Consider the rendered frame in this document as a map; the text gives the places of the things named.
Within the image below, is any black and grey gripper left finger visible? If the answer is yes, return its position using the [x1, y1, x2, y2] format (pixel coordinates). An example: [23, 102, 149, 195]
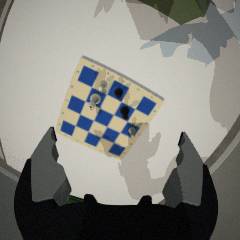
[14, 127, 72, 240]

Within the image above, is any white pawn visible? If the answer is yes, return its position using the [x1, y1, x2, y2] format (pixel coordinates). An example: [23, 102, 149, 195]
[98, 81, 107, 90]
[129, 127, 136, 138]

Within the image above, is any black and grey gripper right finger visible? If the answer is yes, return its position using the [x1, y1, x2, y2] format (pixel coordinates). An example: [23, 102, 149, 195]
[162, 132, 218, 240]

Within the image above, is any blue and cream chessboard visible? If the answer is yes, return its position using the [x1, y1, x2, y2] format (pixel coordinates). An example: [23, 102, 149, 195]
[55, 57, 164, 160]

